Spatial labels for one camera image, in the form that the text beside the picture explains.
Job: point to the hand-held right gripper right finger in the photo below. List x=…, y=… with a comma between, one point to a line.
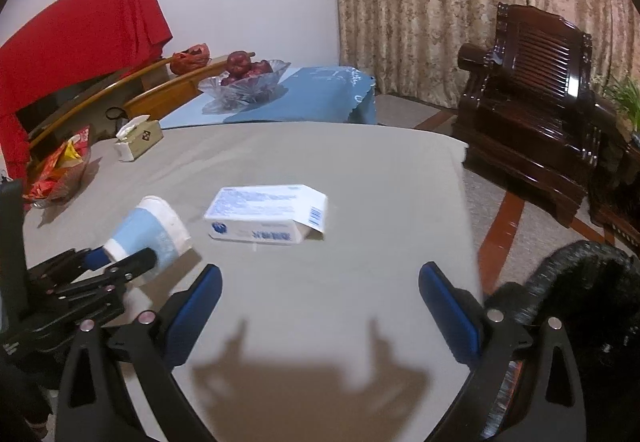
x=445, y=312

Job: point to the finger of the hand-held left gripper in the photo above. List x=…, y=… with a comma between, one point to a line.
x=135, y=264
x=94, y=259

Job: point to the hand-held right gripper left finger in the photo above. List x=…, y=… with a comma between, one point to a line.
x=200, y=304

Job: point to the blue and white paper cup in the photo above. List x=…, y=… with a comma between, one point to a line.
x=150, y=232

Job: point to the white cardboard box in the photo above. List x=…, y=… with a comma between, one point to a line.
x=265, y=214

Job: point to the person's left forearm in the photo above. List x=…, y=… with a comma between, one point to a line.
x=17, y=402

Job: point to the bowl of snack packets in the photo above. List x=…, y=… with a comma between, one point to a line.
x=57, y=171

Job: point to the tissue box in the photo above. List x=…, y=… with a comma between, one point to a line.
x=140, y=139

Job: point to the light wooden chair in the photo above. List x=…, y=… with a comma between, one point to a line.
x=165, y=94
x=80, y=109

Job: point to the red apple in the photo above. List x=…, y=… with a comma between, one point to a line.
x=229, y=79
x=261, y=67
x=239, y=60

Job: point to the glass fruit bowl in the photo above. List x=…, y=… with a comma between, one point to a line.
x=250, y=86

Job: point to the dark wooden side table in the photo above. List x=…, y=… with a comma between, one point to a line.
x=620, y=192

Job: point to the red cloth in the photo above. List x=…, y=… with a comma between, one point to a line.
x=75, y=36

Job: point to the dark wooden armchair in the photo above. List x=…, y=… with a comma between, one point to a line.
x=535, y=111

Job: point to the green potted plant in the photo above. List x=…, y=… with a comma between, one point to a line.
x=625, y=101

